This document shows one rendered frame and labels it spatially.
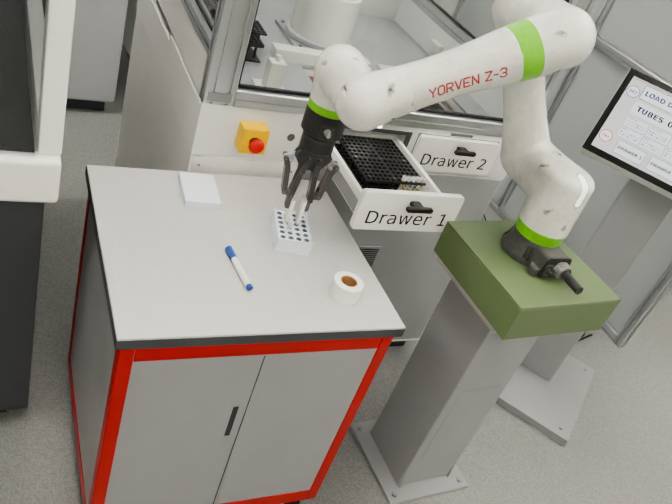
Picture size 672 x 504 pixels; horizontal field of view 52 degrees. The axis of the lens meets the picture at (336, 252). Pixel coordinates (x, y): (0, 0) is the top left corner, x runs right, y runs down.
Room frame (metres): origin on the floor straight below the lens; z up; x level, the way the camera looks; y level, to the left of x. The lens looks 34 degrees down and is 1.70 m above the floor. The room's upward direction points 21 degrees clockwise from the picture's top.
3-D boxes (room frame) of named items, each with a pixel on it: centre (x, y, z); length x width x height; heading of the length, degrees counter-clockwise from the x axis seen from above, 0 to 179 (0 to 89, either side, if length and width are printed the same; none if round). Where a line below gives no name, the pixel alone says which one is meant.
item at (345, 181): (1.69, -0.02, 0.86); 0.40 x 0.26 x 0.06; 33
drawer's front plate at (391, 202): (1.52, -0.13, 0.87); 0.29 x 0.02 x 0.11; 123
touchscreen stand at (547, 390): (2.20, -0.89, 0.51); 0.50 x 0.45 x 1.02; 161
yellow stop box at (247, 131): (1.58, 0.30, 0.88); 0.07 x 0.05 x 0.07; 123
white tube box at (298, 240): (1.39, 0.12, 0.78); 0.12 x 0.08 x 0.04; 22
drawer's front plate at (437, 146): (1.94, -0.23, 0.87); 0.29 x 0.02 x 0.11; 123
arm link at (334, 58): (1.37, 0.12, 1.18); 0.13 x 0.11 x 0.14; 32
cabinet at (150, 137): (2.20, 0.26, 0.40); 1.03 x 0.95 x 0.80; 123
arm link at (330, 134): (1.37, 0.12, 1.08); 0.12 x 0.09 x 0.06; 22
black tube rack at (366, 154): (1.69, -0.02, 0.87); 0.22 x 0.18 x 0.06; 33
